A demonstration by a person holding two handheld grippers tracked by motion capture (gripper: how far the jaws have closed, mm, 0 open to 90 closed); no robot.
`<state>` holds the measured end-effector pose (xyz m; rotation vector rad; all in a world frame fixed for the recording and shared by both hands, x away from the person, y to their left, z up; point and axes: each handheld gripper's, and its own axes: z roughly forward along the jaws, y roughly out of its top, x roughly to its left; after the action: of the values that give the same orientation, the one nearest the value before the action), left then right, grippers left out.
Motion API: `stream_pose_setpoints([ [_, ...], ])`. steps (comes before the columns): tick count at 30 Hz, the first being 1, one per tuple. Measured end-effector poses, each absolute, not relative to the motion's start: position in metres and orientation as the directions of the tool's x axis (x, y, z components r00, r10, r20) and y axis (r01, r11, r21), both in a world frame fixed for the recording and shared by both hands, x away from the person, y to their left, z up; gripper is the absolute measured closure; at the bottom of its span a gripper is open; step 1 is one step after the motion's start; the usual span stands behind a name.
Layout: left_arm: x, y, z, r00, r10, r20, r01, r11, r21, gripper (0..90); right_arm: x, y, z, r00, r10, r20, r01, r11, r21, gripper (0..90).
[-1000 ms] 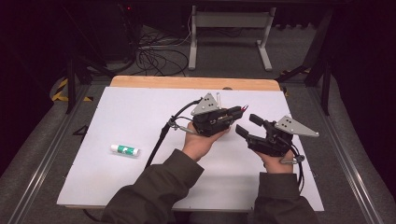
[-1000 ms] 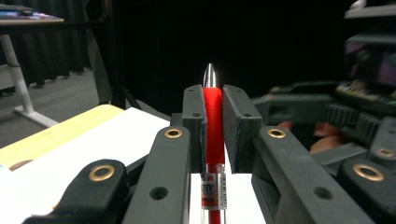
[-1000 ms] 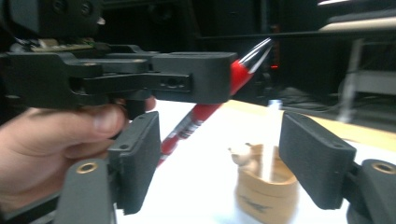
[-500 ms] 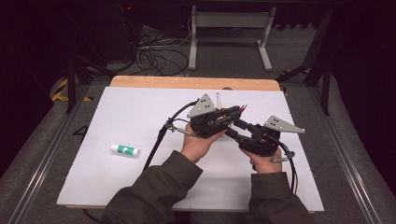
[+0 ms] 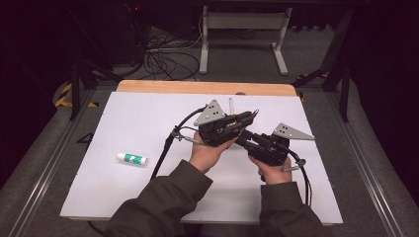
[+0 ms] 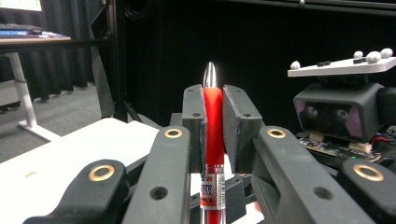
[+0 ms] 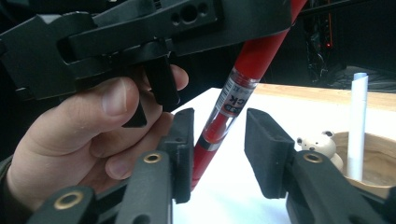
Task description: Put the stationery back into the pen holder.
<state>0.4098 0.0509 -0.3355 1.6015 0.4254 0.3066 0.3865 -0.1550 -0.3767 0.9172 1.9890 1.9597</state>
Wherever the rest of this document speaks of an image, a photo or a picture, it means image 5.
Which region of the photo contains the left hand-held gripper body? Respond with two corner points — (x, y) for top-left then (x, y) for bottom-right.
(193, 99), (246, 148)

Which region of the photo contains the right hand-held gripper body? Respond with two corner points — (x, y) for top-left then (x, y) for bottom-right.
(245, 122), (316, 167)

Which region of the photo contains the green and white glue stick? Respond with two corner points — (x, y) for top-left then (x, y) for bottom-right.
(117, 151), (149, 167)

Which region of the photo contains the person's left hand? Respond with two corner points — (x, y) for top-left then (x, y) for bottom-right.
(189, 131), (238, 175)

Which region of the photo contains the person's right hand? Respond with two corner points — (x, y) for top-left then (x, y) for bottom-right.
(248, 154), (294, 186)

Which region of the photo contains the white table cover sheet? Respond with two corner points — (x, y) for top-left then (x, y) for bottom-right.
(60, 91), (344, 225)

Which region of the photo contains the black metal stand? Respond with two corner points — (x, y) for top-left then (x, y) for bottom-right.
(67, 60), (123, 121)
(291, 8), (354, 123)

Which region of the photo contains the dark equipment rack red light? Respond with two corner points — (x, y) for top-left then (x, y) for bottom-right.
(98, 0), (149, 67)

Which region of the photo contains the yellow and black hazard tape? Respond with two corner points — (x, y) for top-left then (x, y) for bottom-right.
(53, 82), (100, 109)

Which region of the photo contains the silver cable plug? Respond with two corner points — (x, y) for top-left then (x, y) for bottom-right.
(282, 158), (307, 173)
(171, 127), (203, 146)

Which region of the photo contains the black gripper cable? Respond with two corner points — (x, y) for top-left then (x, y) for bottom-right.
(86, 106), (208, 236)
(288, 147), (313, 207)

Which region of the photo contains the grey metal desk frame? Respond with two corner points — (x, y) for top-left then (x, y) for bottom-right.
(199, 5), (293, 77)

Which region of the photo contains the tangle of floor cables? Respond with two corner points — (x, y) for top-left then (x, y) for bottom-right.
(142, 14), (204, 82)

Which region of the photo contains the aluminium floor rail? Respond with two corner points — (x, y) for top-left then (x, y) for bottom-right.
(324, 92), (406, 237)
(6, 88), (107, 237)

